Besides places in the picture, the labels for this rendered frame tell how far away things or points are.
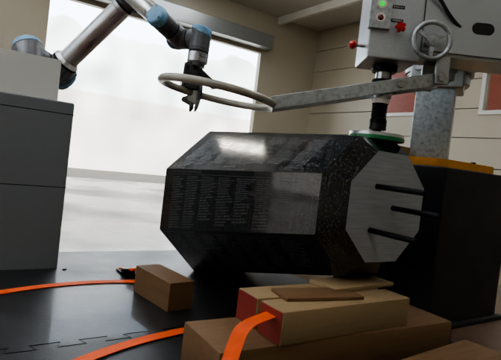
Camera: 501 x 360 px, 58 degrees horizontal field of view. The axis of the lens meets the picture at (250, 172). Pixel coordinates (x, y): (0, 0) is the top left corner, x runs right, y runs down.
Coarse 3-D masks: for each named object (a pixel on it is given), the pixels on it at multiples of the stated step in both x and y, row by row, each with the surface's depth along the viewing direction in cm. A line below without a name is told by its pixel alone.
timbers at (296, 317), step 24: (240, 288) 151; (264, 288) 154; (240, 312) 149; (288, 312) 132; (312, 312) 137; (336, 312) 143; (360, 312) 150; (384, 312) 156; (408, 312) 164; (288, 336) 133; (312, 336) 138; (336, 336) 144
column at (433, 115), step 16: (416, 96) 239; (432, 96) 235; (448, 96) 232; (416, 112) 238; (432, 112) 235; (448, 112) 232; (416, 128) 238; (432, 128) 235; (448, 128) 232; (416, 144) 238; (432, 144) 235; (448, 144) 231
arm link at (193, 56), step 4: (188, 52) 201; (192, 52) 198; (196, 52) 198; (200, 52) 198; (188, 56) 200; (192, 56) 198; (196, 56) 198; (200, 56) 198; (204, 56) 199; (188, 60) 200; (192, 60) 199; (196, 60) 198; (200, 60) 198; (204, 60) 200; (204, 64) 203
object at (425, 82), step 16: (384, 80) 177; (400, 80) 176; (416, 80) 176; (432, 80) 176; (448, 80) 176; (272, 96) 177; (288, 96) 177; (304, 96) 177; (320, 96) 177; (336, 96) 177; (352, 96) 177; (368, 96) 188; (272, 112) 189
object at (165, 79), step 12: (168, 72) 168; (168, 84) 188; (204, 84) 160; (216, 84) 159; (228, 84) 160; (204, 96) 204; (216, 96) 206; (252, 96) 164; (264, 96) 168; (252, 108) 200; (264, 108) 193
